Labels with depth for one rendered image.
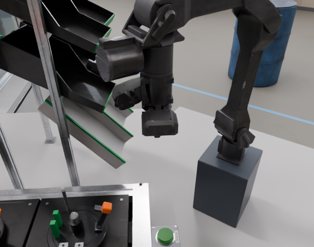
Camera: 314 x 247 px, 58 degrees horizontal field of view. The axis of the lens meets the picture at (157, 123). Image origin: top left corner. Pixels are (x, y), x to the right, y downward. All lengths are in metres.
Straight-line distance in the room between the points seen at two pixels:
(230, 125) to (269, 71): 2.91
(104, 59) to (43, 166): 0.74
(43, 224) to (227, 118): 0.53
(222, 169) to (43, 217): 0.48
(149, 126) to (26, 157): 0.80
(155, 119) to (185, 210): 0.50
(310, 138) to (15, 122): 2.42
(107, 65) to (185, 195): 0.62
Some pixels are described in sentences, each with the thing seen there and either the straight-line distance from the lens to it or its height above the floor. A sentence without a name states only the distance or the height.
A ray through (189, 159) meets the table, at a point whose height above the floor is 0.86.
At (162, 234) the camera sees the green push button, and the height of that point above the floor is 0.97.
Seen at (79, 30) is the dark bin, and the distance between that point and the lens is 0.76.
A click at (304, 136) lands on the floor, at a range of 2.95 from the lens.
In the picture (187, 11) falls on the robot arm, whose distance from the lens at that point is 0.49.
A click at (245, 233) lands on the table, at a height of 0.86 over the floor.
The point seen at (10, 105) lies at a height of 0.86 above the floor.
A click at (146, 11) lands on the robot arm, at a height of 1.48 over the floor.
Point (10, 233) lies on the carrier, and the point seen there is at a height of 0.97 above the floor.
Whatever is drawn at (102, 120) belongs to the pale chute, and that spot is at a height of 1.07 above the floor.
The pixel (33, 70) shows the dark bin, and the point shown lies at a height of 1.30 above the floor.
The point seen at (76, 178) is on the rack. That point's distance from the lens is 0.89.
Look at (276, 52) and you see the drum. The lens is 3.54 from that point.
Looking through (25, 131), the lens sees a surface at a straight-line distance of 1.35.
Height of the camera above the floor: 1.58
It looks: 35 degrees down
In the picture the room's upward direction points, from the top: straight up
